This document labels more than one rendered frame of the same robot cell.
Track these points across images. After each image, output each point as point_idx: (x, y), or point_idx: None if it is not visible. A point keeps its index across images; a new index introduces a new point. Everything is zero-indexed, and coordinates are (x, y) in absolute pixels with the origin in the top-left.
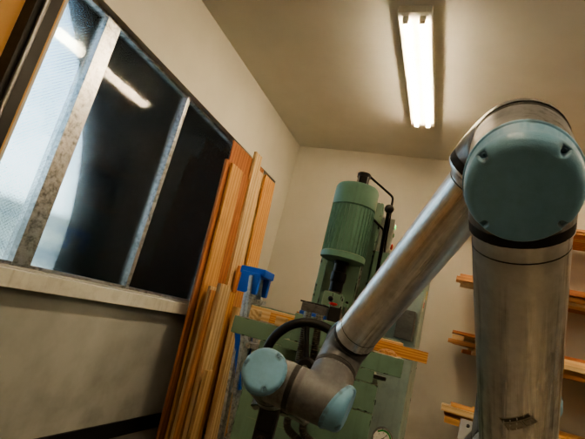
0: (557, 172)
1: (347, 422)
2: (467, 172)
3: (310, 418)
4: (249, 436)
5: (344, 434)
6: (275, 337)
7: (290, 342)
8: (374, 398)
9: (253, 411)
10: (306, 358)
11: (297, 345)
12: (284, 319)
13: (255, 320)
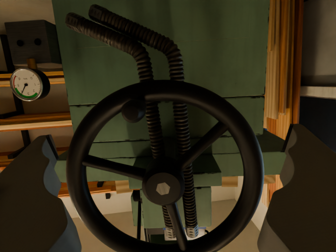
0: None
1: (96, 84)
2: None
3: None
4: (236, 7)
5: (95, 66)
6: (240, 219)
7: (208, 183)
8: (72, 126)
9: (239, 49)
10: (164, 205)
11: (195, 183)
12: (225, 185)
13: (267, 174)
